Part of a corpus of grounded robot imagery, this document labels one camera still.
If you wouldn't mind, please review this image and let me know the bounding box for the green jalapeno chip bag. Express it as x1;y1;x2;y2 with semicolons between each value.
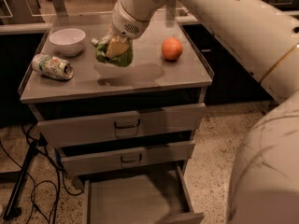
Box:
91;35;133;67

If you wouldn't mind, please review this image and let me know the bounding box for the middle drawer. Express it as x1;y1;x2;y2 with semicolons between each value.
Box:
62;141;195;176

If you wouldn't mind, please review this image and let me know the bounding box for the top drawer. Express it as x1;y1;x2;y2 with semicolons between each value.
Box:
37;103;206;147

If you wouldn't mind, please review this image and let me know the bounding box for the orange fruit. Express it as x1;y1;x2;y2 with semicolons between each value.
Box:
161;37;183;61

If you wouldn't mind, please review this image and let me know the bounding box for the white ceramic bowl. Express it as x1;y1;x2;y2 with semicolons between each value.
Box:
50;28;86;57

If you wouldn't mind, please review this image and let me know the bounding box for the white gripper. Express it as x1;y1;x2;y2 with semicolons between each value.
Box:
106;0;150;58

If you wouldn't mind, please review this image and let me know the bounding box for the drawer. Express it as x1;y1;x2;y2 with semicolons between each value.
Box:
37;103;206;147
62;141;195;176
82;162;204;224

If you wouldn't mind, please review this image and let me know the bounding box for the crushed green soda can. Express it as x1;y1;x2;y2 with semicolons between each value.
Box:
31;54;74;80

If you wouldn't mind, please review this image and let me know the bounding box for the black tripod leg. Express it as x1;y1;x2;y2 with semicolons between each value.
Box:
3;141;36;221

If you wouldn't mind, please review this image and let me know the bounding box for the black floor cable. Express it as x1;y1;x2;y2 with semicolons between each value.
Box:
0;121;84;224

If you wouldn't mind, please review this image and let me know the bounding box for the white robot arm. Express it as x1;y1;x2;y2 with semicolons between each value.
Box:
112;0;299;224

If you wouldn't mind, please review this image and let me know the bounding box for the bottom drawer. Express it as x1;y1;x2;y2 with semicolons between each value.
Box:
82;162;204;224

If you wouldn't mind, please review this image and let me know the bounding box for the grey metal drawer cabinet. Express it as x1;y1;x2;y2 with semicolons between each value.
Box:
18;10;215;224

